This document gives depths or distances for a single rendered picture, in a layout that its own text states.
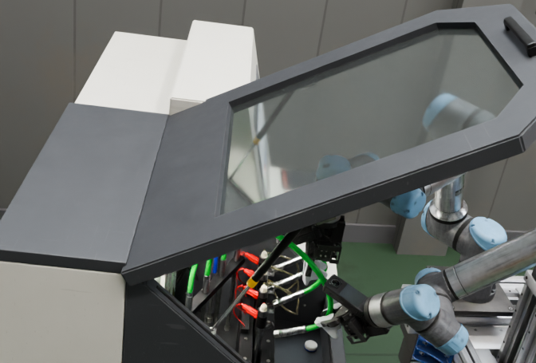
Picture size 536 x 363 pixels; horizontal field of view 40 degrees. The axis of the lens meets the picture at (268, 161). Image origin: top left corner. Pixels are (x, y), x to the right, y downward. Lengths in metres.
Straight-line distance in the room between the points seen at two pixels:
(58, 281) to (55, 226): 0.12
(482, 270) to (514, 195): 2.84
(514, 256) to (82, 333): 0.95
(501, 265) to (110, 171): 0.93
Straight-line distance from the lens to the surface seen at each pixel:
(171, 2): 3.62
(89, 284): 1.55
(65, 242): 1.56
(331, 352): 2.19
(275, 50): 3.73
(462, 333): 1.69
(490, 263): 1.73
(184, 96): 2.09
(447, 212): 2.30
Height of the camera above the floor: 2.41
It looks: 28 degrees down
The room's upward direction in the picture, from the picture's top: 9 degrees clockwise
